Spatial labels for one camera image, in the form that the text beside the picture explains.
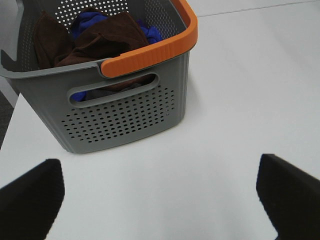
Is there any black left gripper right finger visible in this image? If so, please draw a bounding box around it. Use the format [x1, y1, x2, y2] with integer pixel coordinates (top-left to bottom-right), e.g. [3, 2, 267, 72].
[256, 153, 320, 240]

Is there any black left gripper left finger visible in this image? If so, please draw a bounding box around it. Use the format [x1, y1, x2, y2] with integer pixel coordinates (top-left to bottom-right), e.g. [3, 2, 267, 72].
[0, 158, 65, 240]

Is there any brown towel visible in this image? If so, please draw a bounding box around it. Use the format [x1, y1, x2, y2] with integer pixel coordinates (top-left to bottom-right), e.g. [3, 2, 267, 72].
[33, 11, 73, 69]
[68, 8, 149, 65]

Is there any blue towel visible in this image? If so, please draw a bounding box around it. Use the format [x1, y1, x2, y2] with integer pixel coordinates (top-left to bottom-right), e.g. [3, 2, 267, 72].
[71, 11, 163, 44]

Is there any grey perforated laundry basket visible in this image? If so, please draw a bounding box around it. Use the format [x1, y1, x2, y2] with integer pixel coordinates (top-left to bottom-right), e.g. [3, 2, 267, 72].
[0, 0, 198, 154]

